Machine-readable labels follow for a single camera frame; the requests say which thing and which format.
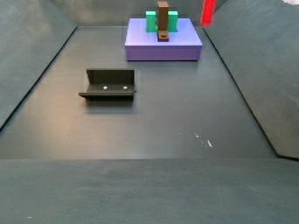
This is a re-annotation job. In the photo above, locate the brown L-shaped block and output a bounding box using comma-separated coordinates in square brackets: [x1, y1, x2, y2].
[158, 1, 170, 42]

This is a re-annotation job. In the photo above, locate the black angled holder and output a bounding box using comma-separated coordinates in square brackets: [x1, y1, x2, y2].
[79, 68, 137, 100]

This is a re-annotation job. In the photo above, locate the purple board base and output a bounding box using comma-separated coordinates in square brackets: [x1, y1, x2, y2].
[126, 18, 204, 61]

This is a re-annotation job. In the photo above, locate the red peg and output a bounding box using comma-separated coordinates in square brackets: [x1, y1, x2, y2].
[201, 0, 217, 26]

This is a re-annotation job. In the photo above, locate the green U-shaped block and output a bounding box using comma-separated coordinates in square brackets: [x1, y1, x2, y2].
[146, 10, 180, 32]

